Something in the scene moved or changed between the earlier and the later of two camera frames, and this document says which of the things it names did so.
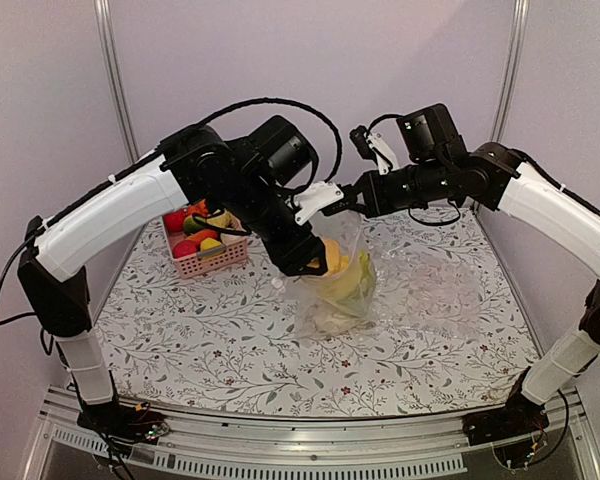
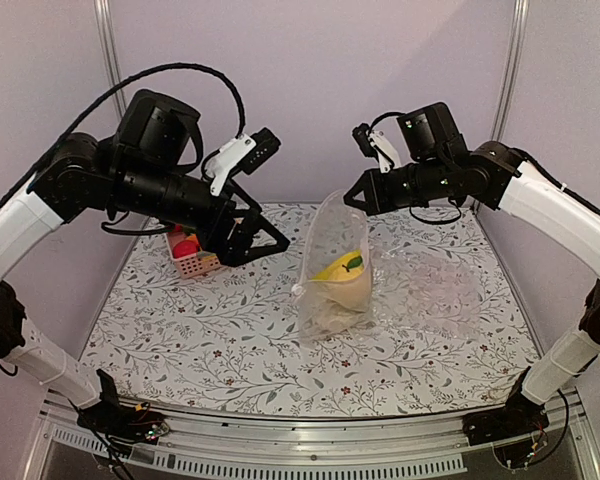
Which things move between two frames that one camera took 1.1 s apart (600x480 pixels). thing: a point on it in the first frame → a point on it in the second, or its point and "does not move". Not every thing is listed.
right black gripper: (376, 203) does not move
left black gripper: (291, 257) → (234, 250)
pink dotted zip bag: (340, 300) does not move
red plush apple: (184, 247) does not move
